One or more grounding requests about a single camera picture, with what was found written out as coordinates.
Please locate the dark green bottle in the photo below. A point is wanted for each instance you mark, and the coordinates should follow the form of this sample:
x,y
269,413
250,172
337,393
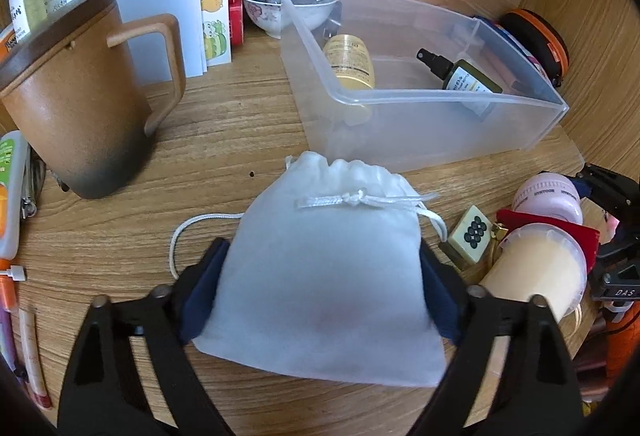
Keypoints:
x,y
467,79

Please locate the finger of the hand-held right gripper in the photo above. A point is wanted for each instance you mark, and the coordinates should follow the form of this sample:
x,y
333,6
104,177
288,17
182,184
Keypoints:
x,y
607,186

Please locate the brown ceramic mug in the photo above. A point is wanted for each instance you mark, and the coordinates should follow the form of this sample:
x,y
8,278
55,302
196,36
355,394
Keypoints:
x,y
75,126

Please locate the orange marker pen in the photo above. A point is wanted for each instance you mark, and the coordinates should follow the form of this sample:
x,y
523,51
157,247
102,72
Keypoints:
x,y
7,296

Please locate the mahjong tile charm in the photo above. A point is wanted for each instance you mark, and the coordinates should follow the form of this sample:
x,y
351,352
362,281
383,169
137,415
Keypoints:
x,y
470,233

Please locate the white patterned bowl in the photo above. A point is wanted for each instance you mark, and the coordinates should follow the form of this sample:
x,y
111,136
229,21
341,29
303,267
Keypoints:
x,y
265,16

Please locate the dark wooden mug lid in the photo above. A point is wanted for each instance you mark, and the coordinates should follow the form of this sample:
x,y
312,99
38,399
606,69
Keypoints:
x,y
55,29

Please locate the metal nail clipper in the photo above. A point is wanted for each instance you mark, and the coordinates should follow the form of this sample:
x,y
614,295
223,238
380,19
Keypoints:
x,y
31,196

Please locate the pink slim tube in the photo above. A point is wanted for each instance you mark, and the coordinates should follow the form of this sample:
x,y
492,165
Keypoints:
x,y
35,356

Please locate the wooden desktop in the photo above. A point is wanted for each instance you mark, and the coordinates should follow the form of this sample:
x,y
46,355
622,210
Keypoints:
x,y
225,116

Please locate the clear plastic bin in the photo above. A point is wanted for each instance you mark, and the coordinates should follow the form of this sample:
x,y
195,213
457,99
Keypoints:
x,y
450,126

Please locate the amber bottle with gold label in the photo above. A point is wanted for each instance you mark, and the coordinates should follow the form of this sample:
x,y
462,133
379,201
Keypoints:
x,y
347,61

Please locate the red cloth charm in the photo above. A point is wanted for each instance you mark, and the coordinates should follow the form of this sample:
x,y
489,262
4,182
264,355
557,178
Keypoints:
x,y
585,238

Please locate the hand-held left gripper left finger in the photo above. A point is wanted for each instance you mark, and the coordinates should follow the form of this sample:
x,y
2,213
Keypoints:
x,y
200,293

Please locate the purple pen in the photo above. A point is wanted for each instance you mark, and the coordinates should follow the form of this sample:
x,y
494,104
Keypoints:
x,y
11,346

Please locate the fruit sticker sheet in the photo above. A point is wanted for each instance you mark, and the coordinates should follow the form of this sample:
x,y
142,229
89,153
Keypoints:
x,y
214,11

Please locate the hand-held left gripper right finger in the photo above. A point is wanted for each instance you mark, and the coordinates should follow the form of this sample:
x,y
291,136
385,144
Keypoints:
x,y
441,298

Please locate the black and orange zip case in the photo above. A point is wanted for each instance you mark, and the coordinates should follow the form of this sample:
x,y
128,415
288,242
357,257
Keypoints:
x,y
547,41

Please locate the pink round jar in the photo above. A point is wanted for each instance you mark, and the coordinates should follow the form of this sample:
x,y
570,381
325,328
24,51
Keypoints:
x,y
547,196

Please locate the orange small package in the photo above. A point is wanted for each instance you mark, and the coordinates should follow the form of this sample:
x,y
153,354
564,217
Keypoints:
x,y
12,44

